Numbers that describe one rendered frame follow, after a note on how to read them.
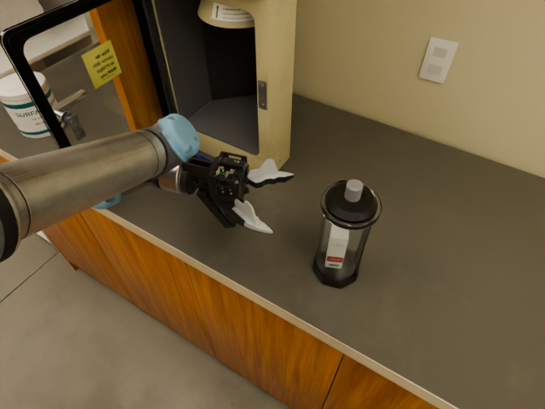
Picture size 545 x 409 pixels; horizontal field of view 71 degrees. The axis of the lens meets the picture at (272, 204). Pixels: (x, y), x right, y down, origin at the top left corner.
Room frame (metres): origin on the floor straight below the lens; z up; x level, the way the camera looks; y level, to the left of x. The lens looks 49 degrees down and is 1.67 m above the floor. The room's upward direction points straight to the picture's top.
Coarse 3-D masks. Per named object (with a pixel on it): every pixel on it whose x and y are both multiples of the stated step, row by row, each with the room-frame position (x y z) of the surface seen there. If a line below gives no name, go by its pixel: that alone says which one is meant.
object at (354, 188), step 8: (336, 184) 0.48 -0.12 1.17; (344, 184) 0.47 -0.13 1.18; (352, 184) 0.44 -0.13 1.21; (360, 184) 0.44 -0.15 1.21; (328, 192) 0.46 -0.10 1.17; (336, 192) 0.45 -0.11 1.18; (344, 192) 0.45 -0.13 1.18; (352, 192) 0.43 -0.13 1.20; (360, 192) 0.43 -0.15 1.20; (368, 192) 0.45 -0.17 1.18; (328, 200) 0.44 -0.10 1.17; (336, 200) 0.43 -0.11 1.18; (344, 200) 0.43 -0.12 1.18; (352, 200) 0.43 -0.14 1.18; (360, 200) 0.43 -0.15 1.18; (368, 200) 0.43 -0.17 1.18; (376, 200) 0.44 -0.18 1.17; (328, 208) 0.43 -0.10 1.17; (336, 208) 0.42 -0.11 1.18; (344, 208) 0.42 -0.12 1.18; (352, 208) 0.42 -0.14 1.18; (360, 208) 0.42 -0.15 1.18; (368, 208) 0.42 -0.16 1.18; (376, 208) 0.43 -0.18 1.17; (344, 216) 0.40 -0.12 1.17; (352, 216) 0.40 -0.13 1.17; (360, 216) 0.40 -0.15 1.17; (368, 216) 0.41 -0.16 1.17
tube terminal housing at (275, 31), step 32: (224, 0) 0.76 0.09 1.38; (256, 0) 0.73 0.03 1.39; (288, 0) 0.78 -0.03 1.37; (160, 32) 0.86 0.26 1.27; (256, 32) 0.73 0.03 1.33; (288, 32) 0.78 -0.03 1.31; (256, 64) 0.73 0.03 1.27; (288, 64) 0.78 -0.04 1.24; (288, 96) 0.79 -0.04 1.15; (288, 128) 0.79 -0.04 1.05; (256, 160) 0.73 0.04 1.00
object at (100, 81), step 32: (128, 0) 0.83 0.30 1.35; (64, 32) 0.69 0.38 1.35; (96, 32) 0.75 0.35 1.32; (128, 32) 0.81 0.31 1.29; (32, 64) 0.63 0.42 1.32; (64, 64) 0.67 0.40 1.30; (96, 64) 0.73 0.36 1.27; (128, 64) 0.79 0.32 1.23; (64, 96) 0.65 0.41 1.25; (96, 96) 0.70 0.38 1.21; (128, 96) 0.77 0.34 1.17; (64, 128) 0.62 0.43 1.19; (96, 128) 0.68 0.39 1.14; (128, 128) 0.74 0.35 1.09
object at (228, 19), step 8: (200, 0) 0.87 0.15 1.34; (200, 8) 0.84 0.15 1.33; (208, 8) 0.82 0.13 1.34; (216, 8) 0.81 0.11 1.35; (224, 8) 0.80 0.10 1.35; (232, 8) 0.80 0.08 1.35; (200, 16) 0.83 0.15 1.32; (208, 16) 0.81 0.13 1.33; (216, 16) 0.80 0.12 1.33; (224, 16) 0.79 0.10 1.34; (232, 16) 0.79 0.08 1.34; (240, 16) 0.79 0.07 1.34; (248, 16) 0.80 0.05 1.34; (216, 24) 0.79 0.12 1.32; (224, 24) 0.79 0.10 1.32; (232, 24) 0.79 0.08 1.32; (240, 24) 0.79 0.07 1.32; (248, 24) 0.79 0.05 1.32
